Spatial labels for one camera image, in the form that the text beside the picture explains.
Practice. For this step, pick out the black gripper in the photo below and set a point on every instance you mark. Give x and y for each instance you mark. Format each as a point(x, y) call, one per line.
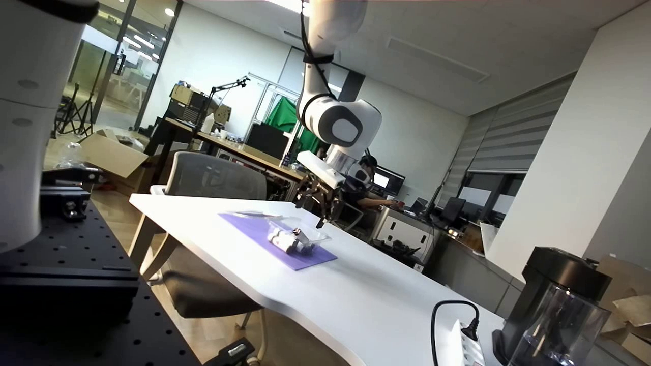
point(317, 193)

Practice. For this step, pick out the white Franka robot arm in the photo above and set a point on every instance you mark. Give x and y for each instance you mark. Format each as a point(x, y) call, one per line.
point(335, 123)

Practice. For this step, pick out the small silver object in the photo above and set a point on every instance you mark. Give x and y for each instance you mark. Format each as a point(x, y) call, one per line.
point(290, 240)

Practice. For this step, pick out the brown box on desk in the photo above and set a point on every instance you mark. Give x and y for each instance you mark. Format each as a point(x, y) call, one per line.
point(194, 103)

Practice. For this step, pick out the open cardboard box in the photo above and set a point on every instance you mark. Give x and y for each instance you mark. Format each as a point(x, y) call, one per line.
point(111, 156)

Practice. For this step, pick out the purple mat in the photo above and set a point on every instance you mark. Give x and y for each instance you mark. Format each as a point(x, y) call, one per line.
point(281, 238)

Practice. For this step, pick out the lit computer screen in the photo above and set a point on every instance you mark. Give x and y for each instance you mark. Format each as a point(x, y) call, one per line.
point(382, 182)

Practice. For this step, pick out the black monitor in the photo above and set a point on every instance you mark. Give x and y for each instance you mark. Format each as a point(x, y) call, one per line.
point(264, 142)

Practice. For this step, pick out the white equipment case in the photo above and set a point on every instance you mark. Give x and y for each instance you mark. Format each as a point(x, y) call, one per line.
point(404, 234)

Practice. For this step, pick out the green cloth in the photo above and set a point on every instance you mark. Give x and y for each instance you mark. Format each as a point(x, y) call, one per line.
point(279, 114)

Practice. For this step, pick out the long wooden desk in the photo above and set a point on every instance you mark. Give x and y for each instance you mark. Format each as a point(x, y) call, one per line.
point(230, 148)

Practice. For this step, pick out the grey office chair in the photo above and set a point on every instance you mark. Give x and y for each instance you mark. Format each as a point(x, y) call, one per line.
point(213, 178)

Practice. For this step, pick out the black table clamp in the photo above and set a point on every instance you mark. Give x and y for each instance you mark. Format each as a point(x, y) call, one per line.
point(230, 353)

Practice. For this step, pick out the white power strip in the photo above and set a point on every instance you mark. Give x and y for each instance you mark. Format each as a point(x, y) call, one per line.
point(464, 349)

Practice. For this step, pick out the grey window blinds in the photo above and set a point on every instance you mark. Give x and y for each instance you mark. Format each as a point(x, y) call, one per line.
point(515, 130)

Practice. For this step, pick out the black perforated breadboard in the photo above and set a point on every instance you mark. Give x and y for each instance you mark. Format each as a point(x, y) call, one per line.
point(82, 297)

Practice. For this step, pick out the black equipment stack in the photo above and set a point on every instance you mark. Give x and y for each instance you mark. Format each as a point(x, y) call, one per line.
point(64, 195)

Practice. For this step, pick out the black tripod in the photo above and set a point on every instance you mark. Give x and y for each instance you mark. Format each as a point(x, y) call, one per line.
point(80, 113)

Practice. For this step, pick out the black lidded clear pitcher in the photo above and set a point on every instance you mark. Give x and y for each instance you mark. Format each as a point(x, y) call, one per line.
point(556, 306)

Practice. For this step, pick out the flattened cardboard boxes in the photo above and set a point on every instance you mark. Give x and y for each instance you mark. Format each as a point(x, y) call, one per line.
point(631, 306)

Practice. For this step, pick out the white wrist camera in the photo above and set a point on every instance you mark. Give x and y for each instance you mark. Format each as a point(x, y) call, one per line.
point(320, 167)

